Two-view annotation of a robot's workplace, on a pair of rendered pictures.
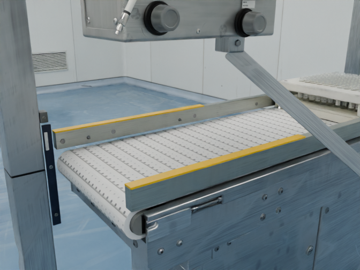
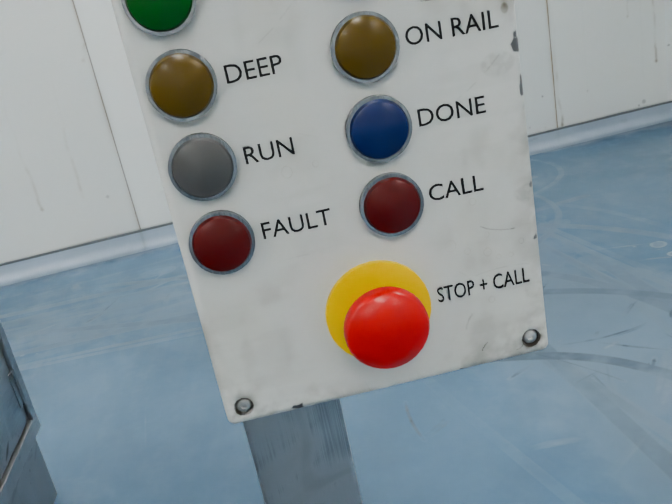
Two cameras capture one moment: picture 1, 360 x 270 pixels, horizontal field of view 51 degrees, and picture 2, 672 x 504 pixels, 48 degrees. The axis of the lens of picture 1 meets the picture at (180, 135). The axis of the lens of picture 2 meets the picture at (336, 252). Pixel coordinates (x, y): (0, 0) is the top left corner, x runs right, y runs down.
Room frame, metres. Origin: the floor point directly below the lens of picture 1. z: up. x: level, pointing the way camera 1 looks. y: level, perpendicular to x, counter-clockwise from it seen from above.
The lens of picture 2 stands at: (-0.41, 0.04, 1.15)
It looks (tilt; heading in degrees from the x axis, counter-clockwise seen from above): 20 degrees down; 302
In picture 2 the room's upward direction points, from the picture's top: 11 degrees counter-clockwise
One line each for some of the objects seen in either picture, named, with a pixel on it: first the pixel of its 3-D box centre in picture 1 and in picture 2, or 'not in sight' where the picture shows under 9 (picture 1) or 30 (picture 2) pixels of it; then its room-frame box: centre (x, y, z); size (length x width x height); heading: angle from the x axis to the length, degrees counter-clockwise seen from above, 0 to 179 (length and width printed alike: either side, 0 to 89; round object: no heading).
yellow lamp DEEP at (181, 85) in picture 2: not in sight; (181, 86); (-0.19, -0.21, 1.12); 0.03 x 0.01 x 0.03; 36
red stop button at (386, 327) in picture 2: not in sight; (380, 316); (-0.25, -0.24, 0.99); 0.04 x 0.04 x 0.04; 36
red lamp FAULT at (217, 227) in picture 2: not in sight; (222, 243); (-0.19, -0.21, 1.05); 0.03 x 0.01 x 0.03; 36
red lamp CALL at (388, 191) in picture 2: not in sight; (392, 205); (-0.26, -0.25, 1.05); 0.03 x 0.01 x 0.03; 36
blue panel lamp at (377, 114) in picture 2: not in sight; (379, 129); (-0.26, -0.25, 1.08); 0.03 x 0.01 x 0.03; 36
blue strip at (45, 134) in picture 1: (51, 177); not in sight; (0.63, 0.23, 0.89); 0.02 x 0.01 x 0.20; 126
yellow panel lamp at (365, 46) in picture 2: not in sight; (365, 47); (-0.26, -0.25, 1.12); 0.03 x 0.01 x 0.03; 36
